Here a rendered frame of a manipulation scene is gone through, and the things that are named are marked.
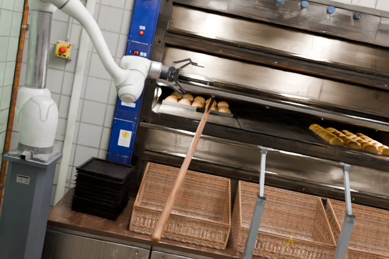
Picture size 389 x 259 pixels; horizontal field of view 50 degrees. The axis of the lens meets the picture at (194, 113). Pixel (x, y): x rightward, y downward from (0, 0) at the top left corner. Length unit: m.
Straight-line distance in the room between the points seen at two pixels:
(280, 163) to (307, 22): 0.93
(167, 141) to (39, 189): 1.00
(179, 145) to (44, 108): 1.07
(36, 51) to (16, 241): 0.89
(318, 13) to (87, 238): 1.92
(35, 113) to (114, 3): 1.04
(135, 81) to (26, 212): 0.78
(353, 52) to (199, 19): 1.00
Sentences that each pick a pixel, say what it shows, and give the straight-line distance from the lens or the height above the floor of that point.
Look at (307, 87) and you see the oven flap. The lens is 2.80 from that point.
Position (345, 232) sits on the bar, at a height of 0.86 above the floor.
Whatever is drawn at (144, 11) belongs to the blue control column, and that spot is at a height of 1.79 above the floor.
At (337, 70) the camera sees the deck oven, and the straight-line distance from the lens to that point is 2.84.
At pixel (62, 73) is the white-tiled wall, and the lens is 2.84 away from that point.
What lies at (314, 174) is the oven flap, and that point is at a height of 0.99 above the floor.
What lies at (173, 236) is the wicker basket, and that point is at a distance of 2.43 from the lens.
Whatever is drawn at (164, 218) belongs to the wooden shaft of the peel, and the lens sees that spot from 1.56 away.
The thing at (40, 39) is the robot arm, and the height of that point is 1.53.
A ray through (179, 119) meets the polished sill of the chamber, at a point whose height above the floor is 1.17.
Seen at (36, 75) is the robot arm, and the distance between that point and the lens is 2.19.
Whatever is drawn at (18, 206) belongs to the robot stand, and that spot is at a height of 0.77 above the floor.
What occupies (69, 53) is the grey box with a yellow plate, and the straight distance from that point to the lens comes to 2.74.
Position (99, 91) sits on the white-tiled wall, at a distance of 2.78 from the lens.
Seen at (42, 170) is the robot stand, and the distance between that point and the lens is 2.04.
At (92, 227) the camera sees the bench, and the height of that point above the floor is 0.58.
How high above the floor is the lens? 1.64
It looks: 9 degrees down
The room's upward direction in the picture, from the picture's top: 12 degrees clockwise
